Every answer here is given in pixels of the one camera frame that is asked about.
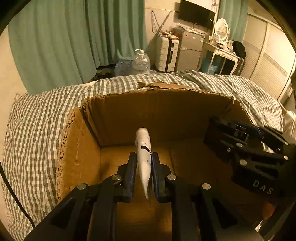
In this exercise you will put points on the black wall television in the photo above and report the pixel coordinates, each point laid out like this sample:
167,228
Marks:
196,14

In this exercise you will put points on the green curtain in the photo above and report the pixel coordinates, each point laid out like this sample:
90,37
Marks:
235,14
62,43

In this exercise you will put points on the green curtain right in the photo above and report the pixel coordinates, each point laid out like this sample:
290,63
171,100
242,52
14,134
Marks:
235,14

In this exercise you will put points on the green curtain left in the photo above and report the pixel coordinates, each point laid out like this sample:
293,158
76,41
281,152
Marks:
62,43

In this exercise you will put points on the silver mini fridge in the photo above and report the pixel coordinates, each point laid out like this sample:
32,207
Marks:
189,51

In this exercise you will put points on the green checkered bed sheet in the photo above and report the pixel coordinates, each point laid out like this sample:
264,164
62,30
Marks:
36,123

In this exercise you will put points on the large clear water jug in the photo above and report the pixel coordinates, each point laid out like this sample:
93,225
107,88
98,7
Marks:
141,63

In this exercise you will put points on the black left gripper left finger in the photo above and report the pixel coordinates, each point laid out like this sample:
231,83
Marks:
127,172

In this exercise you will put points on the dark clothes pile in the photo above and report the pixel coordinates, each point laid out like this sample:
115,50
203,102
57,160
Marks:
103,72

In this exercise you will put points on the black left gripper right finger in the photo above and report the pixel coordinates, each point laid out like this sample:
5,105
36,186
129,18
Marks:
159,176

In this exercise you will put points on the brown cardboard box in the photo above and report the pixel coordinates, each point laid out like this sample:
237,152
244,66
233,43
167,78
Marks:
168,119

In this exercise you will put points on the white sliding wardrobe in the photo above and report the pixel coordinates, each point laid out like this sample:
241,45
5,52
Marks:
270,58

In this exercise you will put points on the white suitcase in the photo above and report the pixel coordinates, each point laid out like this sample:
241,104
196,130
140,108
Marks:
166,53

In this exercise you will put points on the blue waste bin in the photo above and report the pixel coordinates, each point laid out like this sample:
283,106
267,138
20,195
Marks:
207,68

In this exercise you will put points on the white oval mirror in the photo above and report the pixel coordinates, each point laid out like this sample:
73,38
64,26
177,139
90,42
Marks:
221,30

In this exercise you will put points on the white cosmetic tube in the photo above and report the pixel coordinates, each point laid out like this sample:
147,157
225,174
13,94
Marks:
143,157

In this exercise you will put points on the black bag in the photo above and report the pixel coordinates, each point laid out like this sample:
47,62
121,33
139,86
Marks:
239,49

